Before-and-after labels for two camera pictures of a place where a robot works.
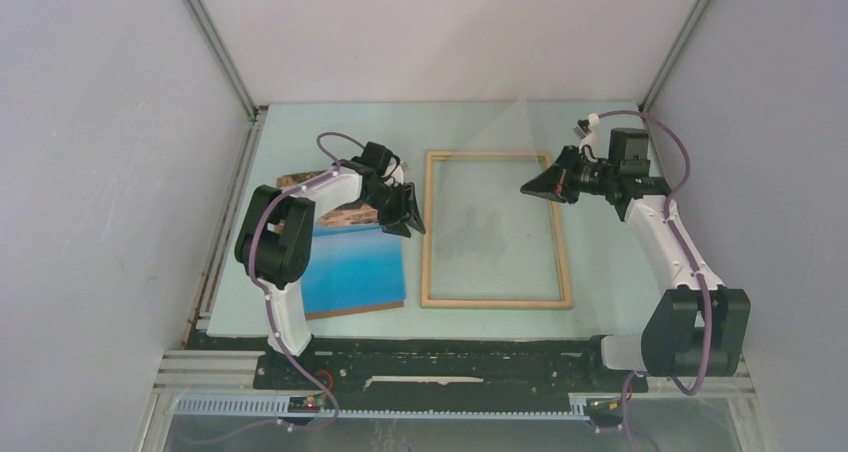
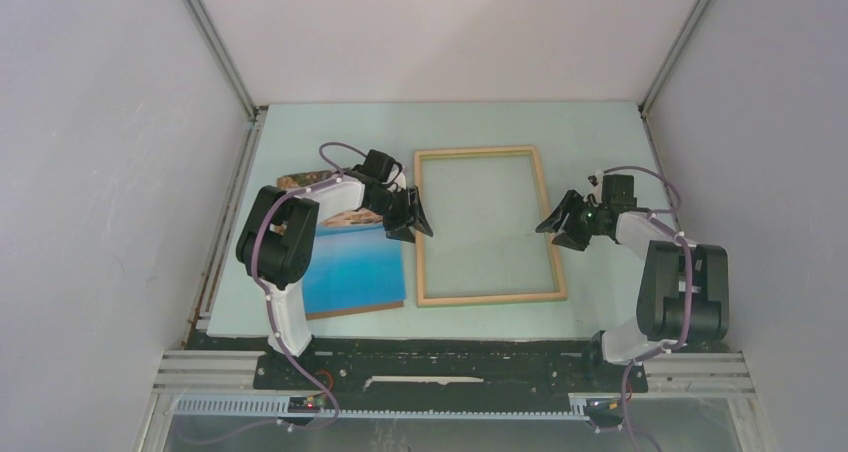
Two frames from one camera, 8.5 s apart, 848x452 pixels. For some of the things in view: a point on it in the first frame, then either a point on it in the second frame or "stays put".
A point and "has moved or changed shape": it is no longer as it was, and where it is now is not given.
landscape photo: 356,265 stays put
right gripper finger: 559,180 to 554,221
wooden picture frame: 425,302 has moved or changed shape
